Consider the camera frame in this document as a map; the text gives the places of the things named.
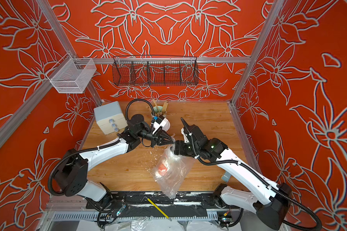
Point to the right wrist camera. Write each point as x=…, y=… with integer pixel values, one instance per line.
x=192, y=132

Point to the clear plastic carrier bag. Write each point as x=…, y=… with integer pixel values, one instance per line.
x=179, y=167

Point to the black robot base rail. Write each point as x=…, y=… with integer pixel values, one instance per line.
x=140, y=199

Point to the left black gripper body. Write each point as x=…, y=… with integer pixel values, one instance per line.
x=154, y=138

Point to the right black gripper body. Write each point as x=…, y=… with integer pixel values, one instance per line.
x=186, y=148

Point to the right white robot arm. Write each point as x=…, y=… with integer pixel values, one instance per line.
x=267, y=199

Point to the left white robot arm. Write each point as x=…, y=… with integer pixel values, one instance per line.
x=69, y=177

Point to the yellow pencil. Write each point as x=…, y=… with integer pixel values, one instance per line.
x=164, y=214

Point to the green chopstick holder cup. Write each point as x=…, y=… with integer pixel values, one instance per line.
x=158, y=110

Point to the red milk tea cup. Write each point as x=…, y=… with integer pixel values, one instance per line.
x=164, y=123

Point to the black wire basket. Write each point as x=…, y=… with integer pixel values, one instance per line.
x=159, y=70

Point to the clear plastic hanging bin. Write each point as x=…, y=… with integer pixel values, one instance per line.
x=70, y=77

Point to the white drawer box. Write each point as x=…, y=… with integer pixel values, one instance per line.
x=110, y=118

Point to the cream milk tea cup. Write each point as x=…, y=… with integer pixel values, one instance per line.
x=162, y=169

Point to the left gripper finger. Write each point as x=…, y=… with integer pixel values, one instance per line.
x=165, y=137
x=164, y=142

